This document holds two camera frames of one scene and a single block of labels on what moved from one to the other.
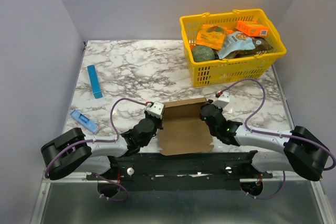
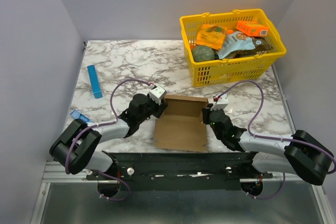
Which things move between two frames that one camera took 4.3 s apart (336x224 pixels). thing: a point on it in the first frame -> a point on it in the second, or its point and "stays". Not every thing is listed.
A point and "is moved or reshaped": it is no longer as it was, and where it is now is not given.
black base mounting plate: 196,171 stays
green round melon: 202,53 stays
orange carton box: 251,28 stays
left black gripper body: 157,123 -> 153,108
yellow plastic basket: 231,68 stays
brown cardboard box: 183,130 is moved or reshaped
